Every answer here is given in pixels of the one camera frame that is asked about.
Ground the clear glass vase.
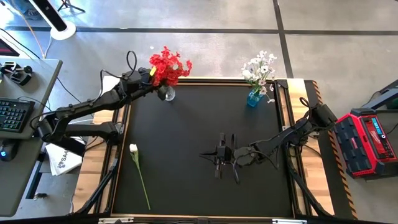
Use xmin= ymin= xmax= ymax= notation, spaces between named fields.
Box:
xmin=164 ymin=85 xmax=177 ymax=102

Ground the grey desk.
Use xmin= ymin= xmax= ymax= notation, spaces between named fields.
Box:
xmin=0 ymin=57 xmax=63 ymax=218

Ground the orange cord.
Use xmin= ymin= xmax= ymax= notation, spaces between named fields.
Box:
xmin=11 ymin=0 xmax=47 ymax=59

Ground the floor lamp with white base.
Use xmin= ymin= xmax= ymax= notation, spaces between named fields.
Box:
xmin=27 ymin=0 xmax=77 ymax=41

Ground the black table mat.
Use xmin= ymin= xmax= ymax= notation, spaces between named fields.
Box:
xmin=112 ymin=81 xmax=294 ymax=219

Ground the red and black tool box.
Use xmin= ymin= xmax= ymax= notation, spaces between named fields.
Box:
xmin=334 ymin=108 xmax=398 ymax=180

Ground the black slanted bar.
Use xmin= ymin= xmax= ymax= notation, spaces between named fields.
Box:
xmin=32 ymin=124 xmax=87 ymax=157

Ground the black computer mouse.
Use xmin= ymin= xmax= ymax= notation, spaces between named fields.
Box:
xmin=0 ymin=139 xmax=19 ymax=162

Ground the black diagonal frame strut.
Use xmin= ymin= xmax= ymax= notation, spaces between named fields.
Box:
xmin=74 ymin=155 xmax=121 ymax=215
xmin=289 ymin=167 xmax=333 ymax=218

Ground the blue glass vase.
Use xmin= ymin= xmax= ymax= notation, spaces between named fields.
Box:
xmin=247 ymin=88 xmax=264 ymax=108

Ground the black clamp device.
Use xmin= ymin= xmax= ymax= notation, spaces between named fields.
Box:
xmin=0 ymin=61 xmax=34 ymax=86

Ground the black hazard-striped strip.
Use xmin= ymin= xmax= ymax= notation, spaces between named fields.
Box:
xmin=303 ymin=80 xmax=358 ymax=219

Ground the black floor cable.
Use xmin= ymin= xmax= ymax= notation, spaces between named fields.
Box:
xmin=0 ymin=27 xmax=41 ymax=60
xmin=55 ymin=77 xmax=81 ymax=103

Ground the silver metal bracket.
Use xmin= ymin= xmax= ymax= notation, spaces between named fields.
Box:
xmin=272 ymin=218 xmax=308 ymax=224
xmin=98 ymin=217 xmax=134 ymax=224

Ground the dark monitor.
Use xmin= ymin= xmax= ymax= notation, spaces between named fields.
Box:
xmin=0 ymin=37 xmax=20 ymax=58

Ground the grey cart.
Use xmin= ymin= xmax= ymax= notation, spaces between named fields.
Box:
xmin=360 ymin=79 xmax=398 ymax=110

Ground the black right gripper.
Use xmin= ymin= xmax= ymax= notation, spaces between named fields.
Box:
xmin=198 ymin=132 xmax=259 ymax=180

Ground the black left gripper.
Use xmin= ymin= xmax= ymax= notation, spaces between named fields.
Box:
xmin=119 ymin=67 xmax=169 ymax=101

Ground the black backlit keyboard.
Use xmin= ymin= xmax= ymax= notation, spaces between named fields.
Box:
xmin=0 ymin=98 xmax=35 ymax=134

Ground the black tripod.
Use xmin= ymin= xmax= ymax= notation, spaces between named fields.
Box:
xmin=57 ymin=0 xmax=86 ymax=14

